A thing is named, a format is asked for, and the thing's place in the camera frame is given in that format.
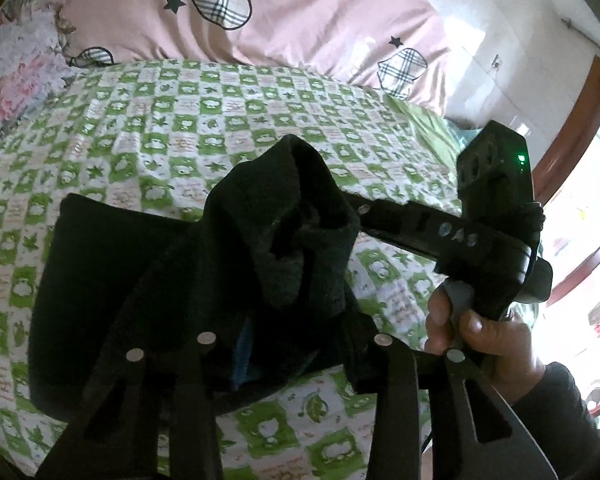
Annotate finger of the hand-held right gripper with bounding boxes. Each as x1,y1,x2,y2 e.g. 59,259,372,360
352,199,481,261

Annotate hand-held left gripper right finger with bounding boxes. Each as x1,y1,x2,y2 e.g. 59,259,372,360
355,334,558,480

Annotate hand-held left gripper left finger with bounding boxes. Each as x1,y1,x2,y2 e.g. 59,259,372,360
35,320,255,480

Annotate black pants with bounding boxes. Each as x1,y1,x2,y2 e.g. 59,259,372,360
27,135,381,423

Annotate person's right forearm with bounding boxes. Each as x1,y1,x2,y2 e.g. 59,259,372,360
507,362,600,480

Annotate person's right hand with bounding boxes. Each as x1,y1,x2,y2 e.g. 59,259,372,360
424,287,546,406

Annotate plain green sheet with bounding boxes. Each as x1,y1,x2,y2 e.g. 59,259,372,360
382,92,463,171

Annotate pink quilt with plaid hearts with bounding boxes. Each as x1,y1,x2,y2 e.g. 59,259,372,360
27,0,453,118

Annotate green checked bed sheet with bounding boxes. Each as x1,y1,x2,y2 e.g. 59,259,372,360
0,57,466,480

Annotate wooden window frame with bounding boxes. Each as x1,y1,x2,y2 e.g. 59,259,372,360
530,55,600,421

